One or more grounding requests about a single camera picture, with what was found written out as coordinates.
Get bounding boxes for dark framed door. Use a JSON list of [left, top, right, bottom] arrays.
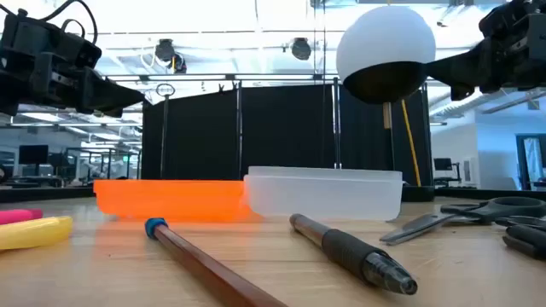
[[514, 133, 546, 191]]

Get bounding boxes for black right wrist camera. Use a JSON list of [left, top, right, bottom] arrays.
[[478, 0, 532, 39]]

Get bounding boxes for ring-topped metal stand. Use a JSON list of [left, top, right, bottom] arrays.
[[155, 83, 177, 180]]

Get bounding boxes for silver partition pole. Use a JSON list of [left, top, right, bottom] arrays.
[[332, 76, 342, 170]]

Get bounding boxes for black marker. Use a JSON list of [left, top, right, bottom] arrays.
[[502, 224, 546, 260]]

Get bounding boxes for clear plastic supply box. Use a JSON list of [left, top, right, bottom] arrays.
[[243, 165, 404, 222]]

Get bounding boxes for black grip pen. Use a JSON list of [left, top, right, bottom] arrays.
[[288, 212, 419, 296]]

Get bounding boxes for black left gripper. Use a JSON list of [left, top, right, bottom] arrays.
[[0, 50, 147, 119]]

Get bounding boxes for brown pencil blue eraser cap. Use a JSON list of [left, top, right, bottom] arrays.
[[143, 217, 289, 307]]

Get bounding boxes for black ceiling spotlight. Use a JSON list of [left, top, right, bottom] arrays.
[[290, 37, 312, 61], [154, 38, 188, 74]]

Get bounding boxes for black curtain partition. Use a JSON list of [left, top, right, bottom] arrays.
[[140, 80, 434, 188]]

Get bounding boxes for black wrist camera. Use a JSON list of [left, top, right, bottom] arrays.
[[0, 9, 102, 69], [478, 0, 532, 39]]

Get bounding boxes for yellow highlighter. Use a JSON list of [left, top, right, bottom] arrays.
[[0, 215, 74, 252]]

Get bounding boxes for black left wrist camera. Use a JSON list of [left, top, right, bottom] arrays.
[[0, 9, 102, 69]]

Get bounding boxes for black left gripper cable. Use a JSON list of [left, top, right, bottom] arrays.
[[40, 0, 99, 46]]

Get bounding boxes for pink highlighter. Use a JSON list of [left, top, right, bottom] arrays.
[[0, 207, 44, 226]]

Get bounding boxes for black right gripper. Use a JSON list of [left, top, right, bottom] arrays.
[[425, 12, 546, 102]]

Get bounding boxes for orange perforated box lid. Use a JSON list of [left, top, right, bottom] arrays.
[[92, 178, 257, 223]]

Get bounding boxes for yellow cable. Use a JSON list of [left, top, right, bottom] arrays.
[[400, 98, 422, 188]]

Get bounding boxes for black-handled scissors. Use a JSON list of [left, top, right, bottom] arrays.
[[378, 195, 546, 247]]

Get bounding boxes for white globe lamp black base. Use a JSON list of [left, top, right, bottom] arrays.
[[335, 4, 437, 202]]

